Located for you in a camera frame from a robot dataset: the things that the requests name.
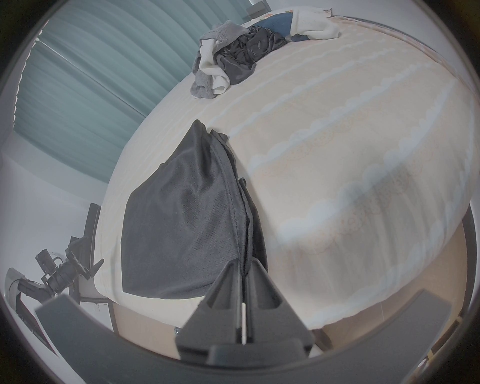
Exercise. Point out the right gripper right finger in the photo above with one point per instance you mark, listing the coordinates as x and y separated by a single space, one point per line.
273 322

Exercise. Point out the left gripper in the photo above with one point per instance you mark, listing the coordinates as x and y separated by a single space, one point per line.
69 270

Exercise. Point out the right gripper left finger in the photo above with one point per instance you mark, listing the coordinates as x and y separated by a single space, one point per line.
213 322

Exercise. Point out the black T-shirt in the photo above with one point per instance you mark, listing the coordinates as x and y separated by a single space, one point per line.
187 225

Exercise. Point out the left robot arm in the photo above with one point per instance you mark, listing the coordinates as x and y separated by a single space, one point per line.
35 288

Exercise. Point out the bed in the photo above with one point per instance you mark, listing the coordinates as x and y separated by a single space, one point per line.
356 150

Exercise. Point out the pile of clothes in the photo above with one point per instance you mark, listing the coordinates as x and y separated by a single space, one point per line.
240 56

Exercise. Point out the black chest of drawers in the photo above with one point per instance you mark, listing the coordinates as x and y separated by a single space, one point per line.
93 225

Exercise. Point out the blue-green curtain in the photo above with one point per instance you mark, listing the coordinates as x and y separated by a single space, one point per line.
82 120
131 45

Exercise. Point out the white printed pillow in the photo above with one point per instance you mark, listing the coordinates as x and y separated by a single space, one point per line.
262 15

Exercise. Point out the grey bedside table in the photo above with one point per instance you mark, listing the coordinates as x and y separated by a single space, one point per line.
258 3

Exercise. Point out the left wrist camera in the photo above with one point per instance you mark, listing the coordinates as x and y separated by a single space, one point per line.
44 259

